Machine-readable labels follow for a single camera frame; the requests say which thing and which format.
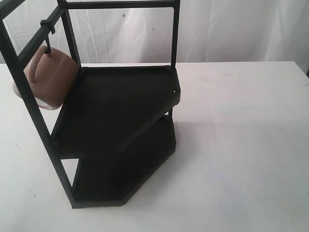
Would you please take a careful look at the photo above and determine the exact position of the black two-tier metal rack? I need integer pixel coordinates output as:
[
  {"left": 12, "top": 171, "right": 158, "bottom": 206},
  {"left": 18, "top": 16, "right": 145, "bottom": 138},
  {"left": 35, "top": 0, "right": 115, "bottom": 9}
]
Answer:
[{"left": 0, "top": 0, "right": 181, "bottom": 208}]

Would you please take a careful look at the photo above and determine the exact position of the brown ceramic mug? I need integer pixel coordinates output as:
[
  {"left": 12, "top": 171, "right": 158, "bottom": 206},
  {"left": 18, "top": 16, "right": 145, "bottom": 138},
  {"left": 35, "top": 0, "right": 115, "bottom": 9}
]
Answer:
[{"left": 24, "top": 45, "right": 79, "bottom": 110}]

